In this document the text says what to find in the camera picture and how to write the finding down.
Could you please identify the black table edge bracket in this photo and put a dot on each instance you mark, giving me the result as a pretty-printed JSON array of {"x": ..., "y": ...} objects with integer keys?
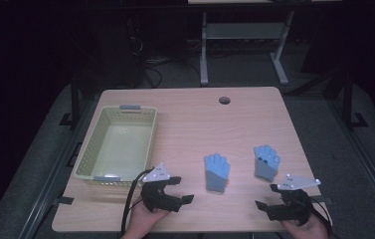
[
  {"x": 64, "y": 200},
  {"x": 75, "y": 156}
]

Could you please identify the black metal post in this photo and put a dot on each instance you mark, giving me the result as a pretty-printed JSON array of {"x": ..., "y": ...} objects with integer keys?
[
  {"x": 347, "y": 99},
  {"x": 75, "y": 99}
]

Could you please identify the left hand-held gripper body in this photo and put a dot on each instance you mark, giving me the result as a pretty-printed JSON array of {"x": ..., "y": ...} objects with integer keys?
[{"x": 156, "y": 199}]

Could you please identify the dark computer case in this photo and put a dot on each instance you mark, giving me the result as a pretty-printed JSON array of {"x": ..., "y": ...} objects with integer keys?
[{"x": 115, "y": 49}]

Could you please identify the white metal framed desk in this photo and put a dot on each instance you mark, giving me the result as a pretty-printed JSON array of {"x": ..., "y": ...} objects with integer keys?
[{"x": 241, "y": 30}]

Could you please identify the person's left hand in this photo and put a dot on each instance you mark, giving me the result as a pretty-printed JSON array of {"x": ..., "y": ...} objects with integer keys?
[{"x": 140, "y": 222}]

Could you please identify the aluminium frame rail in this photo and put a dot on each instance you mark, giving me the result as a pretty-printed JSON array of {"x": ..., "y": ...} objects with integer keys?
[
  {"x": 369, "y": 167},
  {"x": 55, "y": 176}
]

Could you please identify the blue knit glove shark face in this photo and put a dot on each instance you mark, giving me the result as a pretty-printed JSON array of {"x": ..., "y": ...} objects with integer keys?
[{"x": 266, "y": 171}]

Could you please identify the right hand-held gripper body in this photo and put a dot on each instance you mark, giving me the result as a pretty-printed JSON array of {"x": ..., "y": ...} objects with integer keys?
[{"x": 294, "y": 207}]

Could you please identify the pale yellow perforated plastic basket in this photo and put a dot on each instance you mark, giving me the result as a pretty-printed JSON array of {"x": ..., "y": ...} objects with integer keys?
[{"x": 122, "y": 146}]

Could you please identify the person's right hand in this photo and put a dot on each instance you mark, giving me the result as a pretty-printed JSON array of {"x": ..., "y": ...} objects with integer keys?
[{"x": 307, "y": 232}]

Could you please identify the plain blue knit glove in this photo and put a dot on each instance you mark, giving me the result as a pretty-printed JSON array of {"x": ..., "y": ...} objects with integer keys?
[{"x": 216, "y": 172}]

